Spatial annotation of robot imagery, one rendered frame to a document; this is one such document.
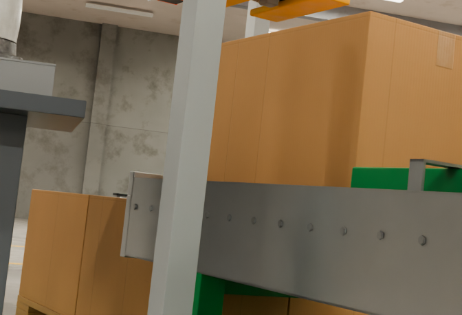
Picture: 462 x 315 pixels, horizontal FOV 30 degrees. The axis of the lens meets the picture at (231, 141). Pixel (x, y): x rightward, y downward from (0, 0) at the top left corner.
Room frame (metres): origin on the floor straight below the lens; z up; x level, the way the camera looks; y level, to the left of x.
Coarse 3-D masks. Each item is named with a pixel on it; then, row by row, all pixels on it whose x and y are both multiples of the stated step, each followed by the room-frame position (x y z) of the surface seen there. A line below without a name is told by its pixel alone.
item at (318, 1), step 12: (288, 0) 2.30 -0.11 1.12; (300, 0) 2.25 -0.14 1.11; (312, 0) 2.22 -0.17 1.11; (324, 0) 2.21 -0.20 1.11; (336, 0) 2.21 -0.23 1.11; (348, 0) 2.23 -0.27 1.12; (252, 12) 2.45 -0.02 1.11; (264, 12) 2.41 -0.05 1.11; (276, 12) 2.40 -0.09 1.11; (288, 12) 2.38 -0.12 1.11; (300, 12) 2.37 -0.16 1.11; (312, 12) 2.35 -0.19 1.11
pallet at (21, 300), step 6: (18, 300) 3.27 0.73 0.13; (24, 300) 3.21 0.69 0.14; (30, 300) 3.16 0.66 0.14; (18, 306) 3.26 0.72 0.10; (24, 306) 3.20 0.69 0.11; (30, 306) 3.14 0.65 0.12; (36, 306) 3.08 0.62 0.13; (42, 306) 3.03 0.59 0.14; (18, 312) 3.26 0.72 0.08; (24, 312) 3.19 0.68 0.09; (30, 312) 3.17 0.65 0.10; (36, 312) 3.18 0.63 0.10; (42, 312) 3.03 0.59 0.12; (48, 312) 2.97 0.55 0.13; (54, 312) 2.92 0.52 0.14
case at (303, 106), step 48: (240, 48) 2.02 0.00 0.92; (288, 48) 1.85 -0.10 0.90; (336, 48) 1.71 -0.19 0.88; (384, 48) 1.65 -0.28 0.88; (432, 48) 1.72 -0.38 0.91; (240, 96) 2.00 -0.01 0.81; (288, 96) 1.84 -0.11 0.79; (336, 96) 1.69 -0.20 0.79; (384, 96) 1.66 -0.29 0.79; (432, 96) 1.72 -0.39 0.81; (240, 144) 1.98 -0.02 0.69; (288, 144) 1.82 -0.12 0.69; (336, 144) 1.68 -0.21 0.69; (384, 144) 1.66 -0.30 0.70; (432, 144) 1.73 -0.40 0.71
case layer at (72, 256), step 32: (32, 192) 3.27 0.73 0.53; (64, 192) 2.98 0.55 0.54; (32, 224) 3.23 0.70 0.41; (64, 224) 2.94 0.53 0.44; (96, 224) 2.69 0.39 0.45; (32, 256) 3.19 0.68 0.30; (64, 256) 2.90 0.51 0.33; (96, 256) 2.66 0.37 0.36; (32, 288) 3.15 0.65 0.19; (64, 288) 2.87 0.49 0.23; (96, 288) 2.63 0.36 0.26; (128, 288) 2.44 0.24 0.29
